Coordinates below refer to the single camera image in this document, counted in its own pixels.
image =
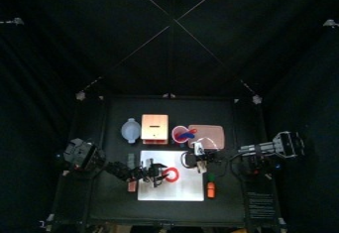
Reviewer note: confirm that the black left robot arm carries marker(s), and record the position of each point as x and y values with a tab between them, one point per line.
85	156

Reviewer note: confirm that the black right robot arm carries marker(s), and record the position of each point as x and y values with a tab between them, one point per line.
265	148

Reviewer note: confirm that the wooden drawer cabinet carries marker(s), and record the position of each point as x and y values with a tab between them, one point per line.
154	124

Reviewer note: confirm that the small pink block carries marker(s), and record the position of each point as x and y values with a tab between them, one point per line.
131	186

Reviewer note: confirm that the white cutting board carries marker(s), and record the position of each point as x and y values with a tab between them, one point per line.
186	190

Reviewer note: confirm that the orange and green toy carrot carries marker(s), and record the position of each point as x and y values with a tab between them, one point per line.
211	189

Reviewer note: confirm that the blue plastic tool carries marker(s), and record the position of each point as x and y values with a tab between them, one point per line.
190	133

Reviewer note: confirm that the red plastic cup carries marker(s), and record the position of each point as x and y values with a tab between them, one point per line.
177	136

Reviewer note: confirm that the white printed label sticker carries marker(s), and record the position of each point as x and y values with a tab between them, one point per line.
261	205

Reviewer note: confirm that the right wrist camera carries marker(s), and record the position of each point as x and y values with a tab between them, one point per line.
199	149

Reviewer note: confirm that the silver frame bracket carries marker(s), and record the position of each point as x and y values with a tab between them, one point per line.
257	98
81	95
16	21
330	23
167	95

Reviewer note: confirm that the black vertical frame pole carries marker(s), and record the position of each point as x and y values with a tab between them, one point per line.
171	61

